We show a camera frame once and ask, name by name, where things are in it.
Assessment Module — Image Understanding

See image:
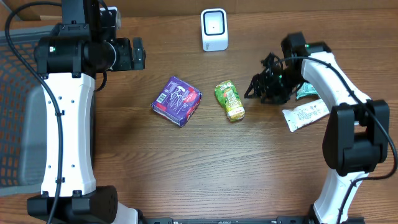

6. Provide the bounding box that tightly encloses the teal snack packet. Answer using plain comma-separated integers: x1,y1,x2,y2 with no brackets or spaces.
296,82,319,100

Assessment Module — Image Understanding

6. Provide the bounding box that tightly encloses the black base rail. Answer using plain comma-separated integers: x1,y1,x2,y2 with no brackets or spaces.
136,216,366,224

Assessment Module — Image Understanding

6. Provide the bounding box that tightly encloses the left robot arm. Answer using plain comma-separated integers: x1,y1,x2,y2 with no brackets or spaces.
27,1,146,224

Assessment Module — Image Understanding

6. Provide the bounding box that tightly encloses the green yellow snack packet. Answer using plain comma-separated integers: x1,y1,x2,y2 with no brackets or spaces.
215,80,245,122

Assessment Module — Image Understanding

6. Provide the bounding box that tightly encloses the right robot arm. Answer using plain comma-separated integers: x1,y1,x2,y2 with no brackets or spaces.
244,32,397,223

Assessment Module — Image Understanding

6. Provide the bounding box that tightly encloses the purple pad package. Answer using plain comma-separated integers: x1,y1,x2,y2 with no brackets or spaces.
151,76,202,127

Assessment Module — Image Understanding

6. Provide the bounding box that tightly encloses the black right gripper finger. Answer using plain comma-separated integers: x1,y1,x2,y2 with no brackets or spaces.
248,74,263,90
244,88,264,103

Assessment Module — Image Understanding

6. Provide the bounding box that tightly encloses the grey plastic basket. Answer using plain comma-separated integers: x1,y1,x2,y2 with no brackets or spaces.
1,33,47,196

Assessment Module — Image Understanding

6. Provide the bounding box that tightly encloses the white tube gold cap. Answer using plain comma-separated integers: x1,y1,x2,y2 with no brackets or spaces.
282,99,330,132

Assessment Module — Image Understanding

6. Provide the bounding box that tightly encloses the white barcode scanner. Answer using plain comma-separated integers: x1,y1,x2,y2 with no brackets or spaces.
200,8,228,52

